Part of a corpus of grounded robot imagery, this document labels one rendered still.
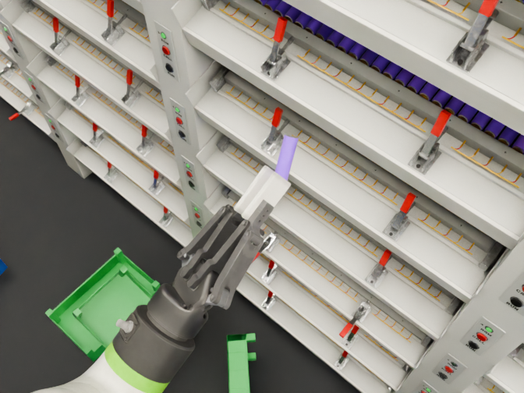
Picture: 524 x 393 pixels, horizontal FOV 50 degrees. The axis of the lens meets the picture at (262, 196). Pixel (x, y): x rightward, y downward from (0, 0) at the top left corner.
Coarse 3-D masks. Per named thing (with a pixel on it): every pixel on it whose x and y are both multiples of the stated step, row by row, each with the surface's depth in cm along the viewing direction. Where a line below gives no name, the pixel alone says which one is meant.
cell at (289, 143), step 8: (288, 136) 71; (288, 144) 71; (296, 144) 72; (280, 152) 72; (288, 152) 71; (280, 160) 72; (288, 160) 72; (280, 168) 72; (288, 168) 72; (288, 176) 73
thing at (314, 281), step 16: (224, 192) 140; (208, 208) 141; (272, 256) 135; (288, 256) 134; (288, 272) 137; (304, 272) 132; (320, 272) 132; (320, 288) 131; (336, 288) 130; (336, 304) 129; (352, 304) 128; (368, 320) 126; (384, 320) 126; (384, 336) 124; (400, 336) 124; (400, 352) 123; (416, 352) 122
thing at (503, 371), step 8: (512, 352) 99; (520, 352) 102; (504, 360) 102; (512, 360) 101; (520, 360) 101; (496, 368) 101; (504, 368) 101; (512, 368) 101; (520, 368) 101; (488, 376) 101; (496, 376) 101; (504, 376) 101; (512, 376) 101; (520, 376) 100; (496, 384) 103; (504, 384) 100; (512, 384) 100; (520, 384) 100; (512, 392) 100; (520, 392) 99
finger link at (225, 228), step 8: (232, 208) 73; (224, 216) 74; (232, 216) 74; (224, 224) 74; (232, 224) 74; (216, 232) 74; (224, 232) 74; (232, 232) 74; (208, 240) 74; (216, 240) 73; (224, 240) 74; (208, 248) 73; (216, 248) 74; (200, 256) 73; (208, 256) 74; (192, 264) 73; (184, 272) 73; (192, 272) 73
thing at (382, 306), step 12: (264, 228) 137; (276, 228) 135; (288, 240) 134; (312, 252) 131; (324, 264) 130; (336, 276) 129; (360, 288) 126; (372, 300) 125; (384, 312) 124; (408, 324) 122; (420, 336) 121
